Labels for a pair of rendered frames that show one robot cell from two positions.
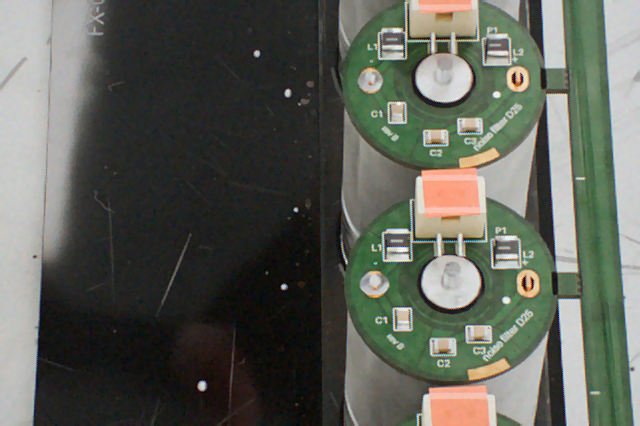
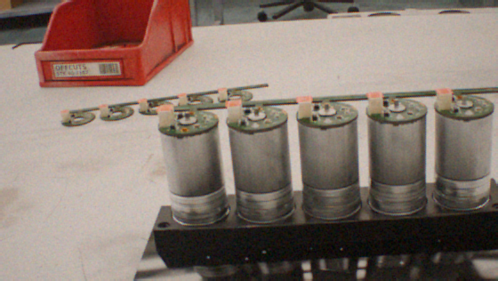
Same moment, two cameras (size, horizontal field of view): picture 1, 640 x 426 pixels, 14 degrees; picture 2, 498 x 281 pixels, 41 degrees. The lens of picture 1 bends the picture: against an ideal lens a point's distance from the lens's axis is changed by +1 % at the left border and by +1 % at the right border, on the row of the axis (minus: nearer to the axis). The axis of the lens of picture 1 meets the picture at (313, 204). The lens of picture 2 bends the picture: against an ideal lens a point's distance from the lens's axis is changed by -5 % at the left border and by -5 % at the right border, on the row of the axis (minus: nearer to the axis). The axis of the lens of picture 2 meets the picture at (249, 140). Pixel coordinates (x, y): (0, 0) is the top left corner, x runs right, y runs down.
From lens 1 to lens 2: 35 cm
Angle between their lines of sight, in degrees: 67
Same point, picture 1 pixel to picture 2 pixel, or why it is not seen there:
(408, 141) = (349, 116)
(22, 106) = not seen: outside the picture
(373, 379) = (419, 139)
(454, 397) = (439, 92)
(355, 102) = (335, 122)
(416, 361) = (422, 111)
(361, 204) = (348, 166)
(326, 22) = (248, 225)
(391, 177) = (354, 132)
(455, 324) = (409, 108)
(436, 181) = (371, 96)
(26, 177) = not seen: outside the picture
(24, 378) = not seen: outside the picture
